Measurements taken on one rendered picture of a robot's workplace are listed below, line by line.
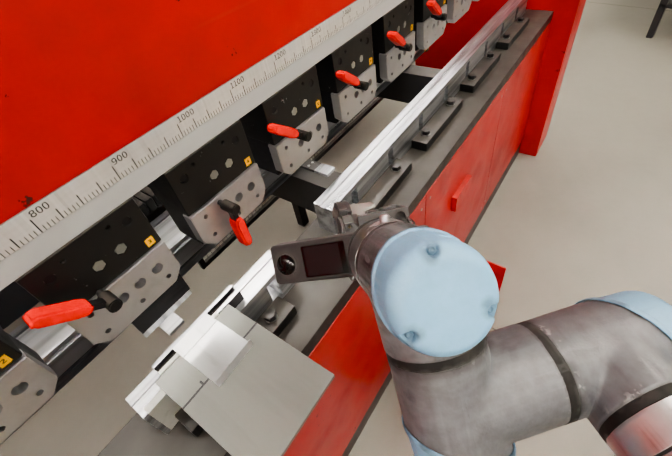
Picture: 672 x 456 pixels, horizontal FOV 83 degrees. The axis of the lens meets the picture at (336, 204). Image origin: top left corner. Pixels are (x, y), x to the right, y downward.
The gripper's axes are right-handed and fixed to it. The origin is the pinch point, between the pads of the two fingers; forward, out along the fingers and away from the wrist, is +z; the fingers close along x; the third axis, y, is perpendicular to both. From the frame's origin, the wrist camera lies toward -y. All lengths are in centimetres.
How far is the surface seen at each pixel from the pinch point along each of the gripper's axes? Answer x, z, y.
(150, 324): -9.4, 8.0, -32.8
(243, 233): 2.2, 7.7, -15.0
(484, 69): 38, 87, 78
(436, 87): 32, 72, 50
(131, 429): -32, 19, -45
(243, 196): 8.2, 10.4, -14.0
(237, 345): -18.1, 12.8, -21.0
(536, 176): -15, 159, 141
